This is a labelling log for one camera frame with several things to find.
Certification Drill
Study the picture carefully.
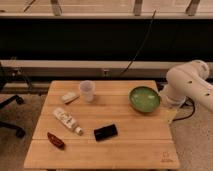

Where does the white ceramic cup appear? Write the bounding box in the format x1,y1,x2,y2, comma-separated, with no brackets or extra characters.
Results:
79,80,95,102

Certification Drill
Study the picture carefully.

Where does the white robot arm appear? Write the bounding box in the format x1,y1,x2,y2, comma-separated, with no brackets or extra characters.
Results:
160,60,213,112

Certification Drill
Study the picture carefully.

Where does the green ceramic bowl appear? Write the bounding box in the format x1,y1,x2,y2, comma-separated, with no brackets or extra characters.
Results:
128,86,161,113

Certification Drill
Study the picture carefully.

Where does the small white block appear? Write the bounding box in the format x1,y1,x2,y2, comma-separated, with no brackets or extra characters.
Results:
61,92,79,104

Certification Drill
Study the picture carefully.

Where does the black rectangular box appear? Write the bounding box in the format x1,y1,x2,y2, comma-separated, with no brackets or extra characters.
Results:
94,124,118,141

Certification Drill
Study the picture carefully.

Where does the white tube with cap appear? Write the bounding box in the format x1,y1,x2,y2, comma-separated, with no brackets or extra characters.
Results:
53,108,83,136

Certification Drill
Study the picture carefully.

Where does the dark red small object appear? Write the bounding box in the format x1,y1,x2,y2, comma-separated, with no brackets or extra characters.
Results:
47,133,65,149

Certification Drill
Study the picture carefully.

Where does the black office chair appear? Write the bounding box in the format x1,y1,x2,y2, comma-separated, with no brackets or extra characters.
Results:
0,63,27,139

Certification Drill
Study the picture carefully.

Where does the black floor cable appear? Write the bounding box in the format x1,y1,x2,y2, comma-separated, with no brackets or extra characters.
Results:
173,97,196,122

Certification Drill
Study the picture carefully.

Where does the black hanging cable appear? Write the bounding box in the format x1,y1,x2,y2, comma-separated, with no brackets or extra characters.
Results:
119,9,157,77

